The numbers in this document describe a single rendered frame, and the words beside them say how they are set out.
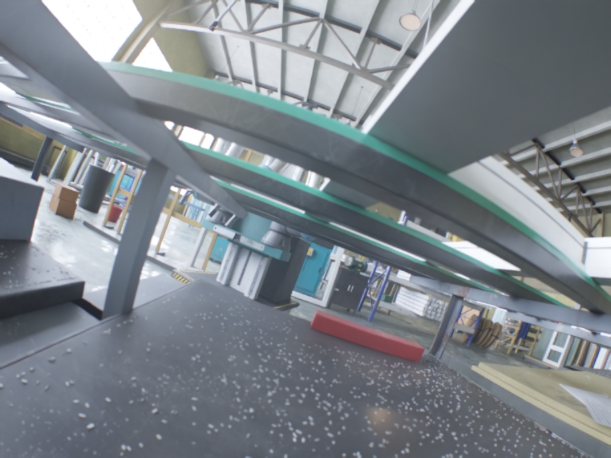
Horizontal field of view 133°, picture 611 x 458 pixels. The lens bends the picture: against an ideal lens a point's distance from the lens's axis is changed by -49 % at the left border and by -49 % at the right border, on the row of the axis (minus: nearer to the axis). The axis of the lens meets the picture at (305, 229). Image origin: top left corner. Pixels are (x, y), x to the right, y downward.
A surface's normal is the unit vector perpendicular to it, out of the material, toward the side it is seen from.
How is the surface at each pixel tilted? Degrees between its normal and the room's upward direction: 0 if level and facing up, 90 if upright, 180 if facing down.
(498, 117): 180
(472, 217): 90
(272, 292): 90
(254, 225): 90
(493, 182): 90
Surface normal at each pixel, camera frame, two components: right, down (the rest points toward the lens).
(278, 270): -0.26, -0.18
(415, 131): -0.36, 0.93
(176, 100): 0.09, -0.05
